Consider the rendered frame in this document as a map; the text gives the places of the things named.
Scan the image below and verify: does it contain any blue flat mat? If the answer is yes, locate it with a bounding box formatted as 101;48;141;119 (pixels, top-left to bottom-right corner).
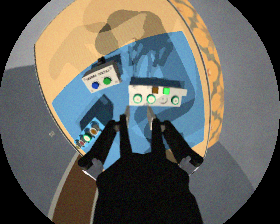
51;31;205;154

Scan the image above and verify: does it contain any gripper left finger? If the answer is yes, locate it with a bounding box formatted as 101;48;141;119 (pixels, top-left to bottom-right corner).
78;105;137;182

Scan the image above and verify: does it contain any blue rectangular tube holder block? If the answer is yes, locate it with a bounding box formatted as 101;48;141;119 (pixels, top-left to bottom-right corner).
74;108;113;150

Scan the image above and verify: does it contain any grey control box with blue and green keys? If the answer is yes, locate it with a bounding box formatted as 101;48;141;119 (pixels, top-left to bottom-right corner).
81;57;122;93

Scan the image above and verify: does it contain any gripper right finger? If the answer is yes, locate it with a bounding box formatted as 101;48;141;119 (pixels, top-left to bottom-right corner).
147;106;203;180

